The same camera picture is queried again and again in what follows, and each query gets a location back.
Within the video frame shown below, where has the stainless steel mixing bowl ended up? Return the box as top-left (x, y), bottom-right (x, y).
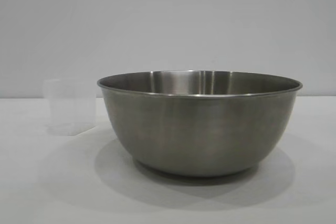
top-left (96, 69), bottom-right (304, 178)

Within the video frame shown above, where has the translucent plastic measuring cup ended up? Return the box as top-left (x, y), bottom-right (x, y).
top-left (43, 78), bottom-right (100, 136)

